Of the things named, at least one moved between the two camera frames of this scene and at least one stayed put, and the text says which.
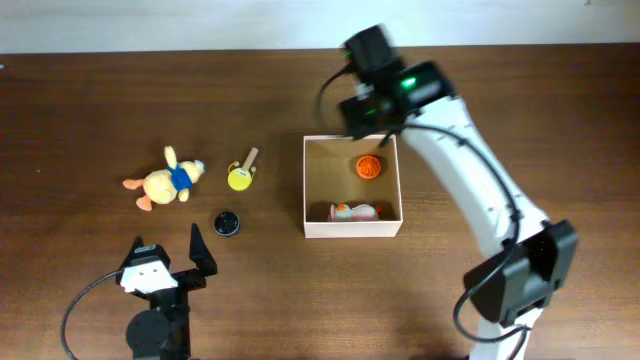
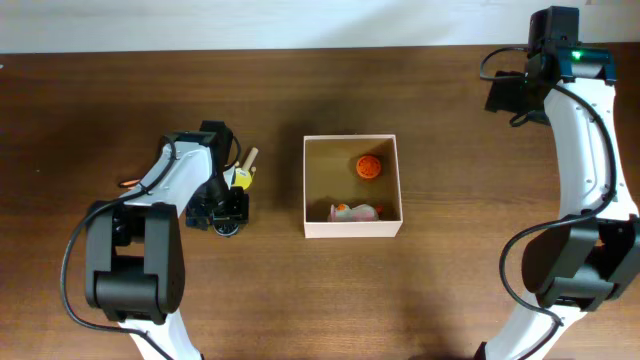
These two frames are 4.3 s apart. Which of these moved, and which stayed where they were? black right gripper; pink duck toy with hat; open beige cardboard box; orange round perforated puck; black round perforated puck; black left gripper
Moved: black right gripper; black left gripper
Stayed: open beige cardboard box; black round perforated puck; orange round perforated puck; pink duck toy with hat
